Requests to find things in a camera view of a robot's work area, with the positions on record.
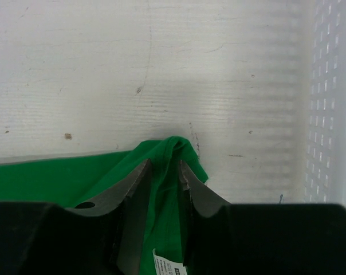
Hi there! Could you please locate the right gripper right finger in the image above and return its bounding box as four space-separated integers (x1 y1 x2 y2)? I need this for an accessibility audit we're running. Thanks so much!
178 161 346 274

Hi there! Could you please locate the green t shirt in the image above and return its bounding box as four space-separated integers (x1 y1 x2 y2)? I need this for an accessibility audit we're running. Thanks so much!
0 136 208 274

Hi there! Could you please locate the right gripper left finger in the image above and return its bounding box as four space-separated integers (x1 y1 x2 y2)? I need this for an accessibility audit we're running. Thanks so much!
0 159 152 274

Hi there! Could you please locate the white plastic basket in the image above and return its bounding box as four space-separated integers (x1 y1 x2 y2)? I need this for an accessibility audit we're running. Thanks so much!
304 1 346 203

